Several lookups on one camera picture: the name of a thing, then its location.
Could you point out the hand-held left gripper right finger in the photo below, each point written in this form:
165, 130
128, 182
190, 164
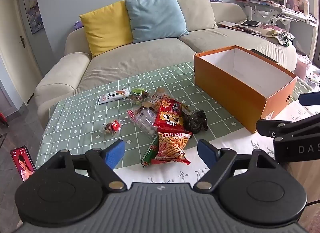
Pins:
206, 151

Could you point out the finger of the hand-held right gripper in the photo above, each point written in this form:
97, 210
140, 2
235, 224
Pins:
272, 127
308, 99

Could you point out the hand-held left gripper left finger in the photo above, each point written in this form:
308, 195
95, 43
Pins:
115, 154

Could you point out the orange shrimp sticks packet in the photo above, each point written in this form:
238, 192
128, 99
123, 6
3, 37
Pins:
172, 147

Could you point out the green sausage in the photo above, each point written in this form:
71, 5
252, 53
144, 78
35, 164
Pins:
150, 154

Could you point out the clear packet of white balls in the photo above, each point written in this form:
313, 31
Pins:
145, 122

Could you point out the orange cardboard box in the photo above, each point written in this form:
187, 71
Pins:
237, 97

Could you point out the large red snack packet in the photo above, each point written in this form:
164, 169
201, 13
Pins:
170, 117

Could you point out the small red wrapped snack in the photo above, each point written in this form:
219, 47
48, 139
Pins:
112, 126

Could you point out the pink stool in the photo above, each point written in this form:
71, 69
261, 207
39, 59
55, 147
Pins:
303, 69

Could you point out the black snack packet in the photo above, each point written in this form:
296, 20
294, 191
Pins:
195, 121

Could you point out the green checked tablecloth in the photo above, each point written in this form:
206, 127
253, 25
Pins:
85, 115

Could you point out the white long snack packet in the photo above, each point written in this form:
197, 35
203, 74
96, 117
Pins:
112, 96

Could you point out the black notebook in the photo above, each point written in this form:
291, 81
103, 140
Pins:
265, 57

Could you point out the beige orange snack packet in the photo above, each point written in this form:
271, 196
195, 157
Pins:
151, 104

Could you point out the green snack packet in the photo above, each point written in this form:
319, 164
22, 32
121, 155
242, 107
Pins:
137, 94

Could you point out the floral printed cushion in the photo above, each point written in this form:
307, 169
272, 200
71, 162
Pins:
273, 32

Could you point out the white bottle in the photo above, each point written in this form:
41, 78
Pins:
306, 7

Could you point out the smartphone with lit screen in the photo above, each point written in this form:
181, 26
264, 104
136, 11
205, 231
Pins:
22, 162

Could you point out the white tablet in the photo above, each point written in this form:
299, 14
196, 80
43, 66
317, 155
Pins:
250, 23

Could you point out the beige sofa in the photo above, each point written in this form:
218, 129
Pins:
137, 57

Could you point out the open book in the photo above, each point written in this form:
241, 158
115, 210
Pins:
230, 25

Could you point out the yellow pillow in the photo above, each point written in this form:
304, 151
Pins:
107, 27

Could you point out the beige pillow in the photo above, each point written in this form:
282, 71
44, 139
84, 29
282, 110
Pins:
197, 10

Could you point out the light blue pillow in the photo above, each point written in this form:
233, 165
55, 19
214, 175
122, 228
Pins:
156, 17

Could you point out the cream door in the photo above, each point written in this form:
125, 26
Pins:
15, 47

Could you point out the wall poster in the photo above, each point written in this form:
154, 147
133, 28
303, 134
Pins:
32, 10

